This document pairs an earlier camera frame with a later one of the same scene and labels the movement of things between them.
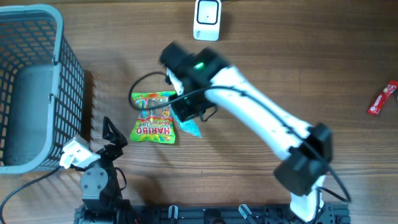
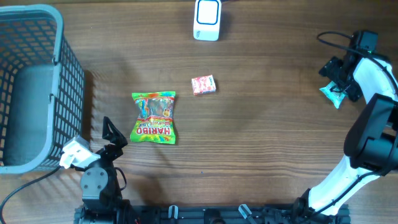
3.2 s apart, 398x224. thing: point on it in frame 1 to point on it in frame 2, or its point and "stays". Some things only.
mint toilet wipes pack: (189, 125) to (336, 97)
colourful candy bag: (153, 125) stays
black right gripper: (183, 114) to (331, 67)
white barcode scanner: (207, 20) stays
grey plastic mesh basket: (42, 93) stays
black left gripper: (115, 137) stays
